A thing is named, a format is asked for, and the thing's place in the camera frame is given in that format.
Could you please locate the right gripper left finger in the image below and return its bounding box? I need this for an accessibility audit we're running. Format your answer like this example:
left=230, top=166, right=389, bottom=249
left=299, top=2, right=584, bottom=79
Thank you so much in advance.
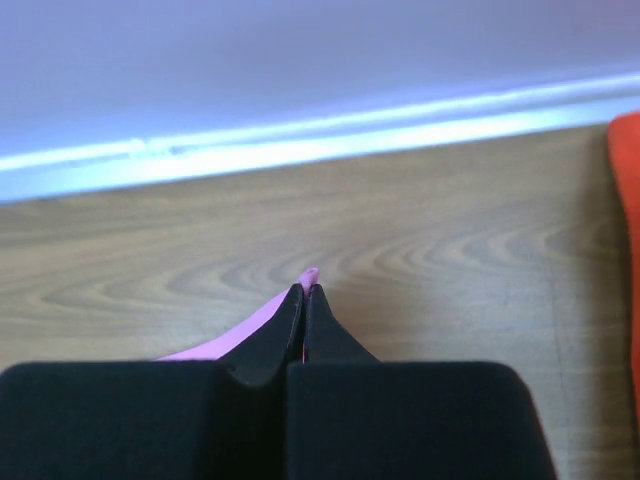
left=1, top=285, right=304, bottom=479

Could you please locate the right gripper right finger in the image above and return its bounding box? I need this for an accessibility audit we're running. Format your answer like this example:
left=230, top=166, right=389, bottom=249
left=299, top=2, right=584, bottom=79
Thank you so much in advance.
left=287, top=285, right=556, bottom=479

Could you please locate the light pink t shirt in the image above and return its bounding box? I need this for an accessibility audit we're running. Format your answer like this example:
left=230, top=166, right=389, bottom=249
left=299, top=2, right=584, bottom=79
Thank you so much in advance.
left=154, top=268, right=321, bottom=362

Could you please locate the folded orange t shirt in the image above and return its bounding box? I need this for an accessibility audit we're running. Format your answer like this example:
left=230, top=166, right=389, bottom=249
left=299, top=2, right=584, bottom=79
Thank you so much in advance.
left=607, top=112, right=640, bottom=251

